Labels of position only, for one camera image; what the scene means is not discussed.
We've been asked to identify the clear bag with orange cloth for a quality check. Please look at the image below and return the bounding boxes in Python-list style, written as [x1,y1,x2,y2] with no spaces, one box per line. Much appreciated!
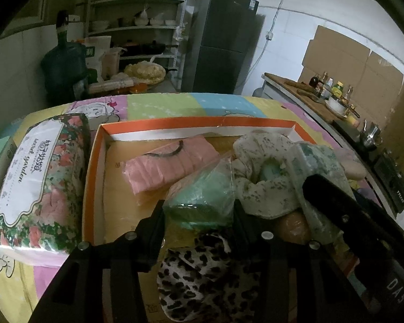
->
[278,210,312,243]

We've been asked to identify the pale pink soft cloth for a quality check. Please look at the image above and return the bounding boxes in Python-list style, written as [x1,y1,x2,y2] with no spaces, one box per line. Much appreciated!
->
[337,150,367,180]

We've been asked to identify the black water pump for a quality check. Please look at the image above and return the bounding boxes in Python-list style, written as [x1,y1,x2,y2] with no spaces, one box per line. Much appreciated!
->
[55,10,71,43]

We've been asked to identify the black stove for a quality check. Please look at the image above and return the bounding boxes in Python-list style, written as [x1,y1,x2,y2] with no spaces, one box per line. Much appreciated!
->
[372,148,404,212]

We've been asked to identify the white bowl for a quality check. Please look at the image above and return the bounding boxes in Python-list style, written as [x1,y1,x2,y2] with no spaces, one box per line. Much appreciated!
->
[325,97,349,115]

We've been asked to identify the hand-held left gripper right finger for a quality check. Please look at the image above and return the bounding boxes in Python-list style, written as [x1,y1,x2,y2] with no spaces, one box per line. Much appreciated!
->
[234,200,374,323]

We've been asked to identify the floral tissue pack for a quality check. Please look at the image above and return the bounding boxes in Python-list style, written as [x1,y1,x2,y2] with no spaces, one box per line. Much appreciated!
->
[0,113,90,256]

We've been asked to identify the orange rimmed cardboard box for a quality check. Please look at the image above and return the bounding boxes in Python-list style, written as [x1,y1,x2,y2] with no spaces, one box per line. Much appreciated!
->
[82,118,367,323]

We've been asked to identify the small green white tissue pack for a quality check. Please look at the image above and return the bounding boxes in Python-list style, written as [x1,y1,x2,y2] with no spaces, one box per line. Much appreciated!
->
[259,161,287,184]

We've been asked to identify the black pan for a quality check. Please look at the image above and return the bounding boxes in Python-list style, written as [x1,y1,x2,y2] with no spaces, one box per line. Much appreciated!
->
[121,40,179,56]

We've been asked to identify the rolled bamboo mat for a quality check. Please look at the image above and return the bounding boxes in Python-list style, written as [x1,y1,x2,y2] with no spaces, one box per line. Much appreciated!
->
[89,77,135,93]

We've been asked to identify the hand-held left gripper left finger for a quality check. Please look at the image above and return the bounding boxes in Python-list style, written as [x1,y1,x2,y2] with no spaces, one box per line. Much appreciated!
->
[29,200,165,323]

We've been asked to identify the leopard print cloth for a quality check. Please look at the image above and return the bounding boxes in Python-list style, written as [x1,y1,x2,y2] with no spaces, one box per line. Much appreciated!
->
[156,232,266,323]

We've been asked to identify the clear plastic pitcher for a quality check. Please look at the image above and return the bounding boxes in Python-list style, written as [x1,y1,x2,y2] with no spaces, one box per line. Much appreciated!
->
[101,48,127,76]

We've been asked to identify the mint green tissue box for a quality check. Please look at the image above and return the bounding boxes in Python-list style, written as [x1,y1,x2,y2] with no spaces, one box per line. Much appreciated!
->
[0,136,17,189]

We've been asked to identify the white patterned cloth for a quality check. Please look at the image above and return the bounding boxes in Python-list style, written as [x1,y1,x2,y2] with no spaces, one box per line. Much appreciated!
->
[232,131,310,217]

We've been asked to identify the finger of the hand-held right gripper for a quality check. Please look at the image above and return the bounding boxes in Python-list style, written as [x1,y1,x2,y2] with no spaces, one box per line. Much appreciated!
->
[302,174,396,263]

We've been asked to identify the yellow crinkled bundle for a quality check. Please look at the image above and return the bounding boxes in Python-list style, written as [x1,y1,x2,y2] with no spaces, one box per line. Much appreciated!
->
[124,61,166,85]

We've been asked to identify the clear bag with green cloth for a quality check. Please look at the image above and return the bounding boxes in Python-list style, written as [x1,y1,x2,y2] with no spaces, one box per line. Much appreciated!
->
[163,166,236,231]

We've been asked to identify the steel kettle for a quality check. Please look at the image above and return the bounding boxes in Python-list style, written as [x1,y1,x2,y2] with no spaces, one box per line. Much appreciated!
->
[358,119,382,150]

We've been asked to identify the white shelf rack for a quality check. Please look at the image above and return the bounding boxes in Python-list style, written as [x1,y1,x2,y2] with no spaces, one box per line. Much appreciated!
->
[86,0,192,91]

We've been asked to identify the long green white tissue pack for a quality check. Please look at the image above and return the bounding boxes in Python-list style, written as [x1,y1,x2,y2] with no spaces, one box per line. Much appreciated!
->
[286,141,356,243]

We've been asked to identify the pink towel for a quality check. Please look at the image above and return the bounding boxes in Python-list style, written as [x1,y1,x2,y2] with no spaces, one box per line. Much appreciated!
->
[124,135,221,196]

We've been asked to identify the cardboard wall sheets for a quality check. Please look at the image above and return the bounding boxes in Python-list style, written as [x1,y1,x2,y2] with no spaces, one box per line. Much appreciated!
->
[301,25,404,162]

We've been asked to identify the blue water jug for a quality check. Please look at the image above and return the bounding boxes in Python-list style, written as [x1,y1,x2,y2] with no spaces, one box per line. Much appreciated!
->
[40,40,88,103]

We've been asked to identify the wooden countertop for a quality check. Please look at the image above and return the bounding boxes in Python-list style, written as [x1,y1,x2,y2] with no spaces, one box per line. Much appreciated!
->
[263,73,367,125]

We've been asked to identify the dark grey fridge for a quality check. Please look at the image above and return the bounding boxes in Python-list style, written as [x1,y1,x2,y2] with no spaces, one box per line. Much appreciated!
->
[182,0,260,95]

